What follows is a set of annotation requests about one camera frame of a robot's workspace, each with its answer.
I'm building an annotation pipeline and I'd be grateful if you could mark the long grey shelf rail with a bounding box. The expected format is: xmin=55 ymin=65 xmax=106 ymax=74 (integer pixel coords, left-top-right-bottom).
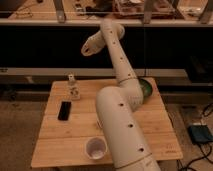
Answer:
xmin=0 ymin=67 xmax=187 ymax=84

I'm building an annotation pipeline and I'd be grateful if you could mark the small clear bottle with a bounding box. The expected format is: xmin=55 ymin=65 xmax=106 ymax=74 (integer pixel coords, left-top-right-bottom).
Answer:
xmin=68 ymin=74 xmax=80 ymax=100

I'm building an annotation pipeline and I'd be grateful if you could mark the wooden folding table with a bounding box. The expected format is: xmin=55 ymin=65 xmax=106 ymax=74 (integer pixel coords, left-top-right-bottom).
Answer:
xmin=31 ymin=79 xmax=183 ymax=168

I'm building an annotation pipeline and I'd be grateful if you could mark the white paper cup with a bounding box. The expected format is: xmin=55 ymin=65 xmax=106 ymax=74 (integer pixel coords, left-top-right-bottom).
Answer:
xmin=85 ymin=137 xmax=107 ymax=160

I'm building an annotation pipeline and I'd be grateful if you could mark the black smartphone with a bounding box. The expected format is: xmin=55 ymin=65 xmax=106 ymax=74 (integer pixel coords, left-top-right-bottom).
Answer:
xmin=58 ymin=101 xmax=72 ymax=121

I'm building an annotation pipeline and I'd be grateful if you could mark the green bowl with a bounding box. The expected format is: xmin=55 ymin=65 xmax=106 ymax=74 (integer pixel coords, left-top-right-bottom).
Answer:
xmin=139 ymin=79 xmax=153 ymax=99

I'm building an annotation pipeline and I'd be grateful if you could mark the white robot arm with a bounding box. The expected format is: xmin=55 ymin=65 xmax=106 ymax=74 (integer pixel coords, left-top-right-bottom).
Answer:
xmin=81 ymin=18 xmax=161 ymax=171

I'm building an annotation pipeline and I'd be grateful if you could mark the black power adapter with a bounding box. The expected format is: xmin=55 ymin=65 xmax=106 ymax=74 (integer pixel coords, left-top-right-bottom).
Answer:
xmin=187 ymin=125 xmax=213 ymax=144

